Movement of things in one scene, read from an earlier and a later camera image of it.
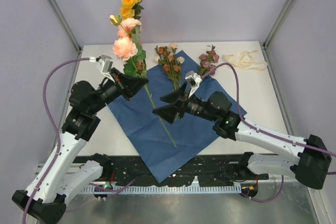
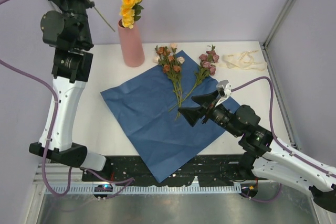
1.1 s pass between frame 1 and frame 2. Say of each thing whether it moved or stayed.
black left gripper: moved
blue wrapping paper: stayed
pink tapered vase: moved
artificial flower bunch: stayed
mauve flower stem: stayed
